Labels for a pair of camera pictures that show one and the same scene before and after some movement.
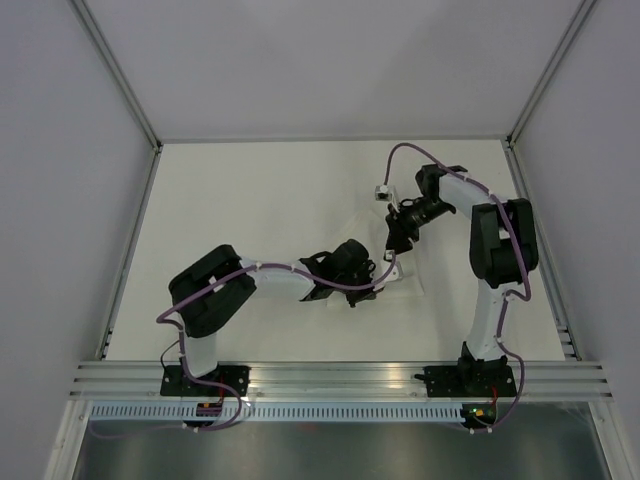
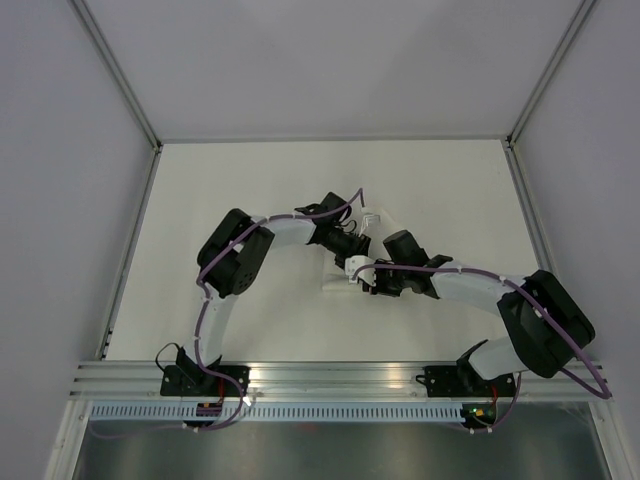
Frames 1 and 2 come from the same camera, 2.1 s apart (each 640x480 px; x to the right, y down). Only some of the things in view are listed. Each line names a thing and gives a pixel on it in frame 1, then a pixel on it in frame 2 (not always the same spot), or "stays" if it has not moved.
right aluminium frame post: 576,23 stays
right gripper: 400,231 → 379,289
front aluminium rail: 586,380 stays
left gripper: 369,294 → 357,246
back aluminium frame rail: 345,141 stays
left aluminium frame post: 116,72 stays
